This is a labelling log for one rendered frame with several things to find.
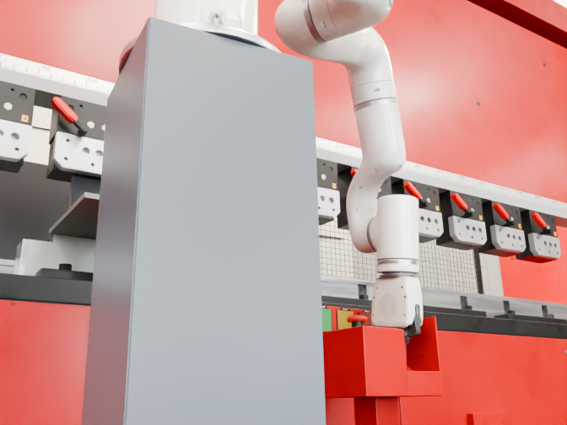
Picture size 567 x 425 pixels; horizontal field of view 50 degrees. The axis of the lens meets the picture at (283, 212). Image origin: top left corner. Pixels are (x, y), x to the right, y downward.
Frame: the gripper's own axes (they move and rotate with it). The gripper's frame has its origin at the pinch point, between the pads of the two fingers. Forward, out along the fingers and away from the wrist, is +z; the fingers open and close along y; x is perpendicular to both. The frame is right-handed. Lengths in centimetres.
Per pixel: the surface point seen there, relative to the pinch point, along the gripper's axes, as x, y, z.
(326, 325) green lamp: -10.0, -9.8, -5.2
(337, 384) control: -15.3, -0.5, 5.2
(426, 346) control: 4.5, 3.4, -1.6
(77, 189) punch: -51, -45, -32
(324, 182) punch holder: 13, -38, -43
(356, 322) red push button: -10.4, -0.9, -5.9
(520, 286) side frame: 171, -78, -26
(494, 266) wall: 362, -218, -59
